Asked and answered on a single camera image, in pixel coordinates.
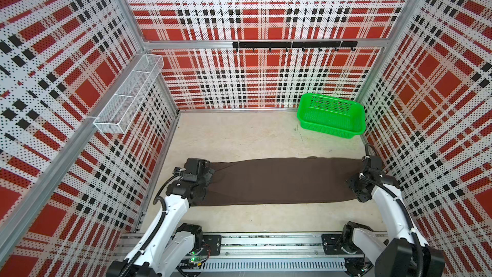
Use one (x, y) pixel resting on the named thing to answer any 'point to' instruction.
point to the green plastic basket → (332, 115)
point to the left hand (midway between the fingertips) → (211, 175)
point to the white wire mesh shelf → (118, 112)
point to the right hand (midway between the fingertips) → (353, 185)
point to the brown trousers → (237, 182)
